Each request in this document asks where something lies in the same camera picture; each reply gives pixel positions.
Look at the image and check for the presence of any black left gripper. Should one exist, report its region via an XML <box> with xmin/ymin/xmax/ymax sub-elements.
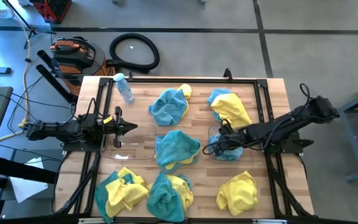
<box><xmin>103</xmin><ymin>106</ymin><xmax>138</xmax><ymax>149</ymax></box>

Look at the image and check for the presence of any clear plastic bin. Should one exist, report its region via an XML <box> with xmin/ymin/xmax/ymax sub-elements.
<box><xmin>208</xmin><ymin>125</ymin><xmax>265</xmax><ymax>162</ymax></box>
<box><xmin>101</xmin><ymin>124</ymin><xmax>157</xmax><ymax>161</ymax></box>

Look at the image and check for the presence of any clear water bottle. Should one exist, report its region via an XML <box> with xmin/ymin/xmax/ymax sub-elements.
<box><xmin>112</xmin><ymin>72</ymin><xmax>135</xmax><ymax>105</ymax></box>

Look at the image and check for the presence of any orange black shop vacuum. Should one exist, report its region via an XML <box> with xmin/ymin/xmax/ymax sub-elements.
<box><xmin>50</xmin><ymin>36</ymin><xmax>116</xmax><ymax>97</ymax></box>

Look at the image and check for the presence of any black vacuum wand tube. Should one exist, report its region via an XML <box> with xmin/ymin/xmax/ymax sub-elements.
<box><xmin>35</xmin><ymin>64</ymin><xmax>78</xmax><ymax>105</ymax></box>
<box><xmin>37</xmin><ymin>49</ymin><xmax>62</xmax><ymax>78</ymax></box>

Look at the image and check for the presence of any white paper sheet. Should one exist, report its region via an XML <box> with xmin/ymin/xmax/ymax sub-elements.
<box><xmin>9</xmin><ymin>157</ymin><xmax>49</xmax><ymax>204</ymax></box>

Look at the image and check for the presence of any black tripod stand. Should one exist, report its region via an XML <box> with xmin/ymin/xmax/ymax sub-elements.
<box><xmin>1</xmin><ymin>0</ymin><xmax>55</xmax><ymax>50</ymax></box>

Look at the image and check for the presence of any red black tool box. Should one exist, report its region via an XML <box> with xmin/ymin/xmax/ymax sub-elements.
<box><xmin>29</xmin><ymin>0</ymin><xmax>73</xmax><ymax>25</ymax></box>

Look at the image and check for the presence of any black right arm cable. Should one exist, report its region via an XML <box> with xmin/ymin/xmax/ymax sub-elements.
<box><xmin>202</xmin><ymin>83</ymin><xmax>312</xmax><ymax>156</ymax></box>

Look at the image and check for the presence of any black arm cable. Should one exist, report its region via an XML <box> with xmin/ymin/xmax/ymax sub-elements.
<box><xmin>70</xmin><ymin>97</ymin><xmax>105</xmax><ymax>125</ymax></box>
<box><xmin>202</xmin><ymin>83</ymin><xmax>312</xmax><ymax>156</ymax></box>

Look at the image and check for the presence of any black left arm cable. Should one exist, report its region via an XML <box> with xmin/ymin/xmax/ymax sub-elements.
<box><xmin>70</xmin><ymin>97</ymin><xmax>105</xmax><ymax>125</ymax></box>

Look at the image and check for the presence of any black aluminium table frame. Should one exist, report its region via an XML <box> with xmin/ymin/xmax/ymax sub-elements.
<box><xmin>50</xmin><ymin>67</ymin><xmax>315</xmax><ymax>224</ymax></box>

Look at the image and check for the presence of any black vacuum hose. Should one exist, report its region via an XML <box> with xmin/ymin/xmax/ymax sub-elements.
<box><xmin>106</xmin><ymin>32</ymin><xmax>160</xmax><ymax>74</ymax></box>

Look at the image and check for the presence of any white metal bracket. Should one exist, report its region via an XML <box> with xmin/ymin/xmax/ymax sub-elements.
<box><xmin>78</xmin><ymin>217</ymin><xmax>115</xmax><ymax>224</ymax></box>
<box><xmin>252</xmin><ymin>218</ymin><xmax>288</xmax><ymax>224</ymax></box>

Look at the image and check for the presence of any yellow extension cord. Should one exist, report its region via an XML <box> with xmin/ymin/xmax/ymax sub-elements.
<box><xmin>0</xmin><ymin>0</ymin><xmax>34</xmax><ymax>144</ymax></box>

